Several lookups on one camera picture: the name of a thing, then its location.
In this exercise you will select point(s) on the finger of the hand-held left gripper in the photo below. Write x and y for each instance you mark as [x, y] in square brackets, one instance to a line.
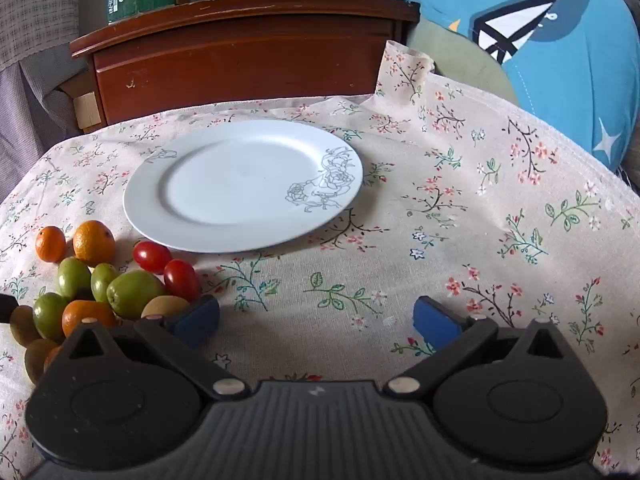
[5, 308]

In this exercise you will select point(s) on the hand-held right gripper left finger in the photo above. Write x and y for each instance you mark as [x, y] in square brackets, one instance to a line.
[197, 319]

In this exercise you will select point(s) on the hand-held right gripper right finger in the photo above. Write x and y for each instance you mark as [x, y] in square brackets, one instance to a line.
[435, 324]

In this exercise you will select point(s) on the large green jujube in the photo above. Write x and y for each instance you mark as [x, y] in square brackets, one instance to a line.
[135, 294]

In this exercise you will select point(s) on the small orange tangerine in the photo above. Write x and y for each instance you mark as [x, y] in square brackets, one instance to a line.
[87, 316]
[93, 242]
[50, 243]
[51, 357]

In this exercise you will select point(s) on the white plate with flower drawing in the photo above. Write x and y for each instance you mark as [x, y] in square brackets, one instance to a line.
[240, 185]

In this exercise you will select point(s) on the red cherry tomato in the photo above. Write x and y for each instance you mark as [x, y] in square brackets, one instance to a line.
[151, 256]
[182, 280]

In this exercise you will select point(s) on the floral tablecloth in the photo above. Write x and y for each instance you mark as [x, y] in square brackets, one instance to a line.
[350, 275]

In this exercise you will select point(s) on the brown cardboard box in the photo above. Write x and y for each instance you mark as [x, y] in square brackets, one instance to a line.
[87, 107]

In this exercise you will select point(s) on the grey checked curtain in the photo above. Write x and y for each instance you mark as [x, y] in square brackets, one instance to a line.
[30, 60]

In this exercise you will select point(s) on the pale green pillow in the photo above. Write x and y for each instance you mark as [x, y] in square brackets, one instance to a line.
[450, 60]

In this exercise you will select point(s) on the brown wooden nightstand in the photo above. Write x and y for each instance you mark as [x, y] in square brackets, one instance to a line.
[240, 55]

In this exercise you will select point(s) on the blue printed quilt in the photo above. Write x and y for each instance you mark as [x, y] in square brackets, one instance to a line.
[565, 50]

